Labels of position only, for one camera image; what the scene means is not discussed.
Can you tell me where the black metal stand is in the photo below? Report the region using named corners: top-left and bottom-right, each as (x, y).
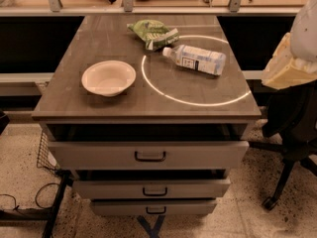
top-left (0, 171), bottom-right (74, 238)

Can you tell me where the grey drawer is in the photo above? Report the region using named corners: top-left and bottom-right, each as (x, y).
top-left (73, 178), bottom-right (231, 199)
top-left (49, 141), bottom-right (249, 170)
top-left (90, 199), bottom-right (217, 216)

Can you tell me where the blue tape cross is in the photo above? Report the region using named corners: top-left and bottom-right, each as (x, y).
top-left (137, 215), bottom-right (165, 238)

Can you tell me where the bottom grey drawer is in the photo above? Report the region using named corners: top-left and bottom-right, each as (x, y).
top-left (90, 199), bottom-right (217, 216)

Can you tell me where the grey drawer cabinet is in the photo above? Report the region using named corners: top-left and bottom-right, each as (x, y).
top-left (31, 14), bottom-right (263, 217)

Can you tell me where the white paper bowl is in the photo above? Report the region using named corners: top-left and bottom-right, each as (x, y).
top-left (81, 60), bottom-right (136, 97)

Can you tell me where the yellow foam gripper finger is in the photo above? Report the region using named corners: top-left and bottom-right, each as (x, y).
top-left (261, 33), bottom-right (317, 89)

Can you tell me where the middle grey drawer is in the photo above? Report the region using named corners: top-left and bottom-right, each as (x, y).
top-left (73, 178), bottom-right (231, 199)

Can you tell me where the clear plastic water bottle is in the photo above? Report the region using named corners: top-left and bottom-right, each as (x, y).
top-left (162, 45), bottom-right (226, 76)

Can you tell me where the black office chair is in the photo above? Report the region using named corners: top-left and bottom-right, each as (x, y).
top-left (249, 80), bottom-right (317, 210)

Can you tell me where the wire mesh basket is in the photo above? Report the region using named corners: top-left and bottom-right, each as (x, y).
top-left (37, 132), bottom-right (58, 174)

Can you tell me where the green jalapeno chip bag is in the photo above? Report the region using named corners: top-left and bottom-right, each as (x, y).
top-left (127, 19), bottom-right (179, 51)

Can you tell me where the top grey drawer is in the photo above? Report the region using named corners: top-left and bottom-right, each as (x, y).
top-left (49, 141), bottom-right (249, 170)

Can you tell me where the black floor cable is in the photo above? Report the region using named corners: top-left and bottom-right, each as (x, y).
top-left (0, 181), bottom-right (62, 210)

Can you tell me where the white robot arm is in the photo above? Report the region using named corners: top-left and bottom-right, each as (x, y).
top-left (262, 0), bottom-right (317, 89)

